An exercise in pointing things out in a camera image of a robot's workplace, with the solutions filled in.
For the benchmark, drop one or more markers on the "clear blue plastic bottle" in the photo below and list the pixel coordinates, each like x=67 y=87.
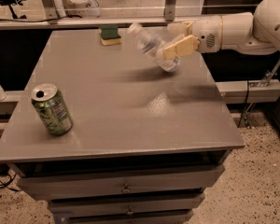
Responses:
x=150 y=44

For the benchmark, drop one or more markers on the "grey drawer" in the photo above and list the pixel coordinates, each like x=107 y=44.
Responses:
x=116 y=183
x=160 y=217
x=127 y=206

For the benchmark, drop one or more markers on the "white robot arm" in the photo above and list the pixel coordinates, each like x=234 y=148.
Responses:
x=256 y=33

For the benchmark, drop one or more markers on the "bottom grey drawer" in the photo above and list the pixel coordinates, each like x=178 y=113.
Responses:
x=160 y=217

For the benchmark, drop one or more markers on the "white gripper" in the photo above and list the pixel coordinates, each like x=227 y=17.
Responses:
x=207 y=33

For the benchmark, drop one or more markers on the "middle grey drawer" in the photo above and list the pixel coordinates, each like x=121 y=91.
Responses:
x=127 y=206

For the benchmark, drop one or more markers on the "green yellow sponge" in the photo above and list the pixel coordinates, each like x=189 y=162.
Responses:
x=109 y=35

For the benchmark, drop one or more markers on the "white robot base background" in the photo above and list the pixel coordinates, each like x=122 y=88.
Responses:
x=80 y=8

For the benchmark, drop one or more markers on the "green soda can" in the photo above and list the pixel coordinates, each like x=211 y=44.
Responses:
x=51 y=108

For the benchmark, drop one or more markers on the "top grey drawer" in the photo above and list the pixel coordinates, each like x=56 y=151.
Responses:
x=116 y=183

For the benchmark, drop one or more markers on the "metal frame post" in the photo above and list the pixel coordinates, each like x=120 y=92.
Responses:
x=169 y=10

